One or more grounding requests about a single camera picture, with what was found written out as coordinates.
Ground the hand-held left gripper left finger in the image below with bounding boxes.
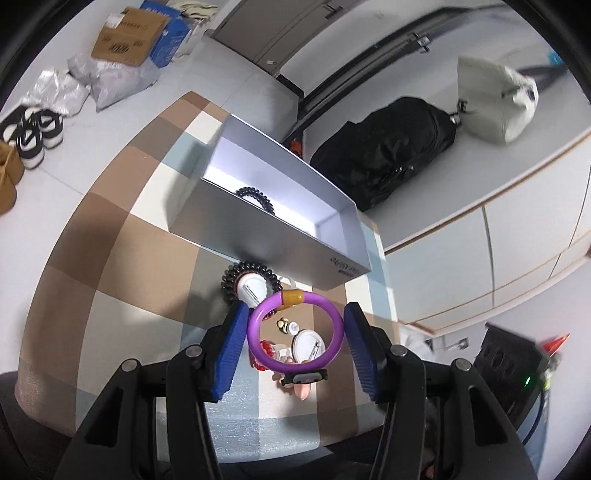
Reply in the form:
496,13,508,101
55,300,252,480

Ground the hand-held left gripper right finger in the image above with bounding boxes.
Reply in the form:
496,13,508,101
344,301,539,480

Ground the purple bracelet with gold bead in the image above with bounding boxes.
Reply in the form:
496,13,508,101
247,288,345,372

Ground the round printed pin badge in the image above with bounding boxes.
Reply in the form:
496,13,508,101
292,329,324,365

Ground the black spiral hair tie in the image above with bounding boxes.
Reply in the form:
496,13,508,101
235,186,276,215
222,261,283,305

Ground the white pin badge red rim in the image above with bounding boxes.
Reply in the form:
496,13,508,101
235,272,269,308

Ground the grey cardboard box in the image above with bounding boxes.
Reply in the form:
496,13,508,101
168,113,372,291

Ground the red bead ornament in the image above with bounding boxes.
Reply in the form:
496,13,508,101
252,340,278,372

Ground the black hair clip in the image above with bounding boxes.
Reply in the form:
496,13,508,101
281,368,328,387

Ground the pink figure charm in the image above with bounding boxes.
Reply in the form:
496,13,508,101
272,357,319,402

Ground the checkered tablecloth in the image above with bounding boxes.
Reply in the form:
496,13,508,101
16,90,402,464

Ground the black electronic device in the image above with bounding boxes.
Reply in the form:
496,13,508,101
473,323,561,444

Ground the white cabinet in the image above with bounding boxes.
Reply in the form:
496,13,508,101
383,134,591,333

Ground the red cone-shaped object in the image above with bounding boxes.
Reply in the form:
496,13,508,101
540,333,572,358

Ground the black backpack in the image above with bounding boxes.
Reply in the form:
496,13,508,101
309,96,460,212

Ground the white handbag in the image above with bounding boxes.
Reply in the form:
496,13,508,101
455,54,540,146

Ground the brown boot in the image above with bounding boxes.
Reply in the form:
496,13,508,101
0,141,25,215

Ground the white plastic parcel bag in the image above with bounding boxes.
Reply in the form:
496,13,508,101
68,53,160,112

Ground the black and white sneaker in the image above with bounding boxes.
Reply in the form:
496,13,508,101
0,111,46,169
28,108,64,149

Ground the silver plastic parcel bag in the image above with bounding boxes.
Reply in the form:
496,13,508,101
21,69,90,116

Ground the blue cardboard box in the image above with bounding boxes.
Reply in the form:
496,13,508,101
141,0,192,69

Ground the grey door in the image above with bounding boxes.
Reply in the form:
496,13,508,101
210,0,365,77

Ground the brown cardboard box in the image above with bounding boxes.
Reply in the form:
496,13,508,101
91,7,171,68

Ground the beige cloth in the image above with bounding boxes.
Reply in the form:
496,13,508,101
178,0,218,20

